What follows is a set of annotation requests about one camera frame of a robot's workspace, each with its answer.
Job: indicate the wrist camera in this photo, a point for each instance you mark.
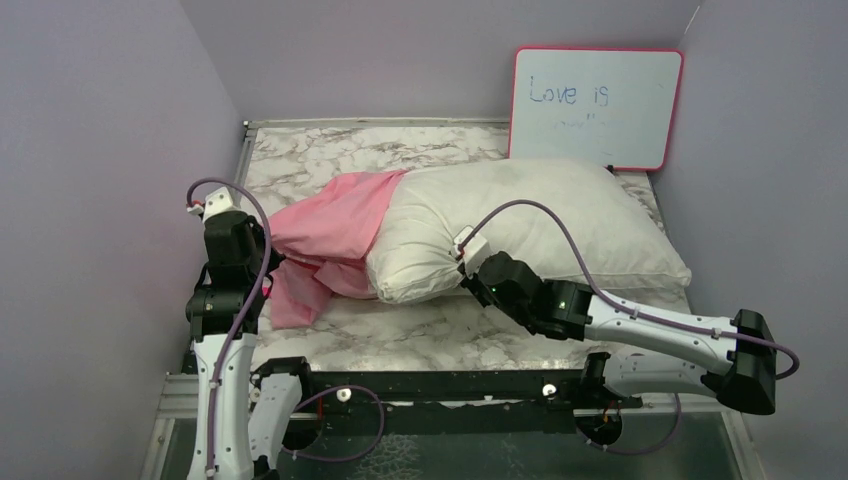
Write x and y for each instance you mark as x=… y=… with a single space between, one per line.
x=470 y=251
x=216 y=203

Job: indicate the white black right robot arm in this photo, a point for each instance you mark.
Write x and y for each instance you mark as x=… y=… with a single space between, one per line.
x=730 y=359

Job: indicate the pink-framed whiteboard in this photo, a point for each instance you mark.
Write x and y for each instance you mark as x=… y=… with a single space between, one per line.
x=613 y=107

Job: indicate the white pillow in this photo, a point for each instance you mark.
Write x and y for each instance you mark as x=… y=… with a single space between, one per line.
x=566 y=219

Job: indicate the aluminium table frame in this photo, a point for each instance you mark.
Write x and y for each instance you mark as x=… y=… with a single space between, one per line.
x=286 y=164

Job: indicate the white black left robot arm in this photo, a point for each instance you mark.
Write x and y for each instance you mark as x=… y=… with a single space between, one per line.
x=242 y=416

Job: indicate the pink pillowcase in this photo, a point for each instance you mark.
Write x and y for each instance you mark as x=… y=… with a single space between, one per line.
x=325 y=240

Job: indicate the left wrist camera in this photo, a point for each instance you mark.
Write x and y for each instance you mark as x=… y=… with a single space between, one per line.
x=216 y=203

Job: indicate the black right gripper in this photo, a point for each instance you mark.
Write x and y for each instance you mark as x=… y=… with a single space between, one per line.
x=473 y=283

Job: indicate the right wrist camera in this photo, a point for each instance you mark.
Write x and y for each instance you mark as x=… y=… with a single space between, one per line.
x=470 y=251

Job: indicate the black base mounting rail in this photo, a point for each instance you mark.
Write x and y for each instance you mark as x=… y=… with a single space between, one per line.
x=447 y=403

